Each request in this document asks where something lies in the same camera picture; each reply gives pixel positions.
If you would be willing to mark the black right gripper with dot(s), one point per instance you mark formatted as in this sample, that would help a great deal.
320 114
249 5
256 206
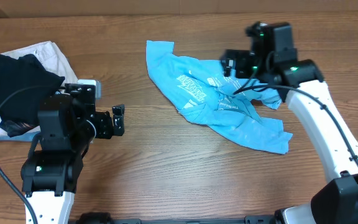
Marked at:
242 58

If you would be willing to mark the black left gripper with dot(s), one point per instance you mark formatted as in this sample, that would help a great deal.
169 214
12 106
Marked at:
106 129

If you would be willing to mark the light blue t-shirt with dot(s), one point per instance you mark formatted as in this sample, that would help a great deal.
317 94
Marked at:
202 95

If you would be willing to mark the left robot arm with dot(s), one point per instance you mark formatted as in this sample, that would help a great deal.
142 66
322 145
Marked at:
67 128

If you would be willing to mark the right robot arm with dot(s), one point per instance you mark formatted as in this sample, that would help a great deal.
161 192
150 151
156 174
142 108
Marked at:
302 87

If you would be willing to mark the beige folded garment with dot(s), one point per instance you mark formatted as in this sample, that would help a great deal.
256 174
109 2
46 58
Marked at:
51 58

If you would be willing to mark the light blue bottom garment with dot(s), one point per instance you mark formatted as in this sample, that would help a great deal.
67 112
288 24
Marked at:
27 137

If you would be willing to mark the black folded garment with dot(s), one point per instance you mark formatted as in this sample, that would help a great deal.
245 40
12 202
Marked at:
19 114

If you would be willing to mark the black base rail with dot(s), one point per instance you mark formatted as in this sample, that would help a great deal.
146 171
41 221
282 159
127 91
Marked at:
106 218

